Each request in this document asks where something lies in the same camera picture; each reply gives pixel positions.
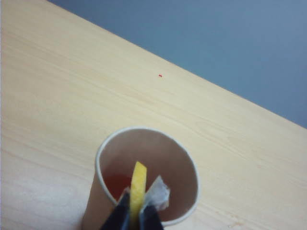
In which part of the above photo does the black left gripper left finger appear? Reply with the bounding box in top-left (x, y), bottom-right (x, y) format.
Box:
top-left (100, 187), bottom-right (132, 230)

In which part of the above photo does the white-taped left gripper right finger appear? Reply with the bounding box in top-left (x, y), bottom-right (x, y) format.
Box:
top-left (136, 175), bottom-right (171, 230)

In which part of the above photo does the yellow lemon slice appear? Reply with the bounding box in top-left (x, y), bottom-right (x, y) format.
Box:
top-left (129, 161), bottom-right (148, 228)

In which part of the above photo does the beige paper cup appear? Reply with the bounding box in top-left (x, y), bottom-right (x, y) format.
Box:
top-left (81, 126), bottom-right (200, 230)

